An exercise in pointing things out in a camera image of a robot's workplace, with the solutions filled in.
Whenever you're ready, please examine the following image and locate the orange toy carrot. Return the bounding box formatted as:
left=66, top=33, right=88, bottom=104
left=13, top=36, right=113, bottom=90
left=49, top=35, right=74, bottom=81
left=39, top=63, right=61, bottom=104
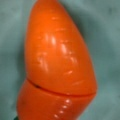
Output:
left=17, top=0, right=97, bottom=120

